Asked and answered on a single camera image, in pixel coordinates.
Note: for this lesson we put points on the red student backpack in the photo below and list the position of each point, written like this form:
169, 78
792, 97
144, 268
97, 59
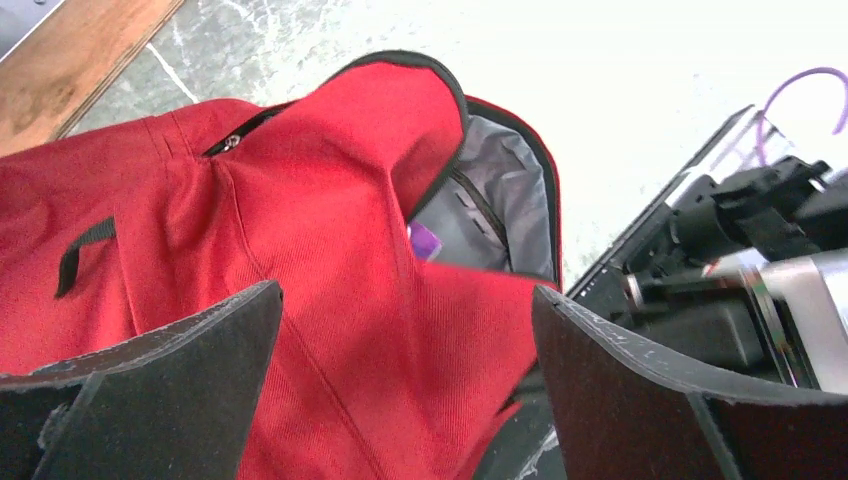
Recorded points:
386, 366

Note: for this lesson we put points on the wooden board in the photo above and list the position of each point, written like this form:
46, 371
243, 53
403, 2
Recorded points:
58, 72

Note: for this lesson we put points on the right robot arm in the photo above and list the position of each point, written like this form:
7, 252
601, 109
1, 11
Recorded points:
814, 285

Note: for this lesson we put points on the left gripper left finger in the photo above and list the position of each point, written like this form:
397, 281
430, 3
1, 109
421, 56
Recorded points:
174, 403

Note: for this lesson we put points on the orange Roald Dahl book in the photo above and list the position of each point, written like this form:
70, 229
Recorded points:
424, 243

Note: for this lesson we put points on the grey rack-mount device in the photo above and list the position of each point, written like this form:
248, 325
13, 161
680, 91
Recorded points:
20, 18

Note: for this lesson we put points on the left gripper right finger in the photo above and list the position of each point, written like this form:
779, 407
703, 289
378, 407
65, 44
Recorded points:
626, 407

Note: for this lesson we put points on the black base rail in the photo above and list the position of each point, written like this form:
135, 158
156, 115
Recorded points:
686, 273

